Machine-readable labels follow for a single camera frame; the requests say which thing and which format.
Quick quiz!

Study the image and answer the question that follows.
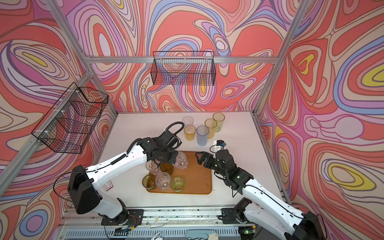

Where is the small red white card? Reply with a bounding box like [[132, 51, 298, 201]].
[[104, 181, 114, 191]]

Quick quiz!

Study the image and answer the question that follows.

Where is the tall clear glass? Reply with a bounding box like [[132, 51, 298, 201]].
[[173, 152, 189, 170]]

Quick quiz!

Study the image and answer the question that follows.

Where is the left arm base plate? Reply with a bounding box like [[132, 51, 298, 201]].
[[99, 209, 144, 227]]

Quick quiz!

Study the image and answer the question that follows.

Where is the black wire basket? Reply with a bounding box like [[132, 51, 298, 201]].
[[31, 83, 109, 154], [151, 50, 216, 86]]

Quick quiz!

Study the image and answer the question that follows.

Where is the black wire basket back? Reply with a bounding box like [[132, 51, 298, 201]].
[[151, 50, 216, 86]]

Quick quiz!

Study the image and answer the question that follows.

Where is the brown plastic tray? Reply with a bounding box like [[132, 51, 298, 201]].
[[148, 152, 213, 195]]

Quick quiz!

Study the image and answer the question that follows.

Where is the short amber textured glass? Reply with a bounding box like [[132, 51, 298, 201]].
[[142, 174, 157, 190]]

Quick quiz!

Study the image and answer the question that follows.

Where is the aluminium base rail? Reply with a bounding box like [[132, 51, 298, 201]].
[[59, 205, 310, 232]]

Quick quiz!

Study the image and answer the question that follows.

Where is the tall light green glass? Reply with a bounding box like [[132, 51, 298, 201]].
[[213, 112, 225, 132]]

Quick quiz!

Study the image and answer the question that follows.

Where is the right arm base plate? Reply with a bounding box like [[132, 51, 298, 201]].
[[218, 208, 251, 225]]

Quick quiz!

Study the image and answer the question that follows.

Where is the clear faceted glass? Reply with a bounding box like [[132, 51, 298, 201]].
[[146, 161, 162, 176]]

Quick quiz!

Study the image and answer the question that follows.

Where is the blue textured glass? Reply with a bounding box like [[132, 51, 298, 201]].
[[196, 126, 210, 146]]

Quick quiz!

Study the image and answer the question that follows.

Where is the tall yellow glass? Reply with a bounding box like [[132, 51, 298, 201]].
[[205, 119, 218, 139]]

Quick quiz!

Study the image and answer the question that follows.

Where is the clear glass back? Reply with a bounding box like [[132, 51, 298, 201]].
[[155, 172, 172, 190]]

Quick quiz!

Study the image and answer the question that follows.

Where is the black wire basket left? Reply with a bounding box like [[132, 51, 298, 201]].
[[31, 83, 109, 154]]

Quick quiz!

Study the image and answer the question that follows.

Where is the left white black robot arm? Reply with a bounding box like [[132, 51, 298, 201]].
[[68, 130, 182, 219]]

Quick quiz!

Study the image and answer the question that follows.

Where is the tall olive textured glass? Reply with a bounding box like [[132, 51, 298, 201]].
[[160, 163, 174, 176]]

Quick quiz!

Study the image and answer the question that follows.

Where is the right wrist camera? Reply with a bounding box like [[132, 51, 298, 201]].
[[216, 140, 227, 148]]

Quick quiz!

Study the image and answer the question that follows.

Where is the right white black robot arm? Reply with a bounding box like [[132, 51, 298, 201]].
[[195, 150, 326, 240]]

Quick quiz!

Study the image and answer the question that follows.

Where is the pale green glass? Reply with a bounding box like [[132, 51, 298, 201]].
[[171, 177, 185, 193]]

